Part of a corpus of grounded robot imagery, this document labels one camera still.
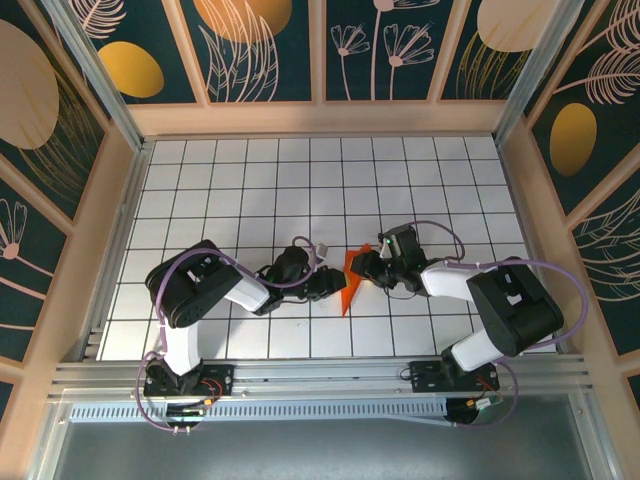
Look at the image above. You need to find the orange paper sheet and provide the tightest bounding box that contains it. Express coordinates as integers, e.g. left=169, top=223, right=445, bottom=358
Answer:
left=339, top=242, right=375, bottom=319

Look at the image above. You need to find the thin black cable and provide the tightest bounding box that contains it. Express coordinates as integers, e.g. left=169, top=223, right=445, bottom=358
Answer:
left=384, top=282, right=417, bottom=302

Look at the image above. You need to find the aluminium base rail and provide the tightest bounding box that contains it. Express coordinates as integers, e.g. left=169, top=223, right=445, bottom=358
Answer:
left=47, top=353, right=594, bottom=401

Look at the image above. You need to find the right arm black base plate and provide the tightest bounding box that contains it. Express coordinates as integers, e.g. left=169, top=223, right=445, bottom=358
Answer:
left=408, top=359, right=501, bottom=394

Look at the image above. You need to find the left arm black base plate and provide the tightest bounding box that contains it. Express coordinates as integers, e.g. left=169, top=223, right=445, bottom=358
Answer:
left=143, top=363, right=236, bottom=400

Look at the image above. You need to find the grey slotted cable duct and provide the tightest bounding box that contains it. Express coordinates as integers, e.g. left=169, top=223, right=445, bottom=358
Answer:
left=69, top=397, right=454, bottom=427

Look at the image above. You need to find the aluminium side rail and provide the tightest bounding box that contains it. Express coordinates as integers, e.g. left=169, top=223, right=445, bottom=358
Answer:
left=499, top=142, right=571, bottom=356
left=82, top=142, right=151, bottom=361

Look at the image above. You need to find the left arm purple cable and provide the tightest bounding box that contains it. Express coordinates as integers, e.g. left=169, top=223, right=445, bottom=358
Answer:
left=134, top=236, right=321, bottom=434

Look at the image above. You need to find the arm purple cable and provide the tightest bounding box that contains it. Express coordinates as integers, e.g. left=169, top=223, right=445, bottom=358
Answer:
left=134, top=236, right=321, bottom=434
left=407, top=219, right=589, bottom=430

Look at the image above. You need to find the black electronics board with wires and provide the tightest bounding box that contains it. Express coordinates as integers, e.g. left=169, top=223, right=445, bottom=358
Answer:
left=163, top=398, right=209, bottom=435
left=443, top=394, right=505, bottom=430

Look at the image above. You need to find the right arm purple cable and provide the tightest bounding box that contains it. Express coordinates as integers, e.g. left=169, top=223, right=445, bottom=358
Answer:
left=407, top=219, right=589, bottom=430

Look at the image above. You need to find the aluminium frame post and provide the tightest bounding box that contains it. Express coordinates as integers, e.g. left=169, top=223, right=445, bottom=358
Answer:
left=492, top=0, right=589, bottom=146
left=39, top=0, right=151, bottom=154

